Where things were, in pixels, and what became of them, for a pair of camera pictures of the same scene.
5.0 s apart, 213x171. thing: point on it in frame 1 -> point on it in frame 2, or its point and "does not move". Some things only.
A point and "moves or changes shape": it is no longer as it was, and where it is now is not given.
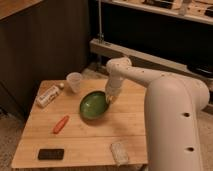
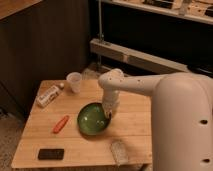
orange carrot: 61,125 does not move
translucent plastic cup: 74,80 does not move
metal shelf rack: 169,37 does not move
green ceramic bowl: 94,105 moves or changes shape
